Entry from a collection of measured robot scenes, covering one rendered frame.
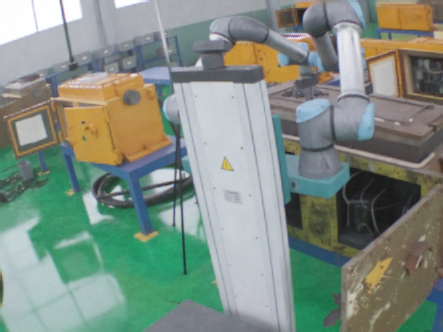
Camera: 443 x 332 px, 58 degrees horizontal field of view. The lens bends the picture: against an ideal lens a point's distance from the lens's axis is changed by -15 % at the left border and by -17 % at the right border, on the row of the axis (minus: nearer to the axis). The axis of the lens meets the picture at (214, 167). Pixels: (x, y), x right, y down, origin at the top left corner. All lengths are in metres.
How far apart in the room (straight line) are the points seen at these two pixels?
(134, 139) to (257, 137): 3.07
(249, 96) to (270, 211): 0.38
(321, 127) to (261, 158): 0.21
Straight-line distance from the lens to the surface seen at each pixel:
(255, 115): 1.38
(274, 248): 1.58
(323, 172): 1.48
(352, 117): 1.42
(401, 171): 1.94
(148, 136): 4.49
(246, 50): 6.30
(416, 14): 11.16
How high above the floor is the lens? 2.03
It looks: 22 degrees down
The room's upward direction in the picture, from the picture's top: 11 degrees counter-clockwise
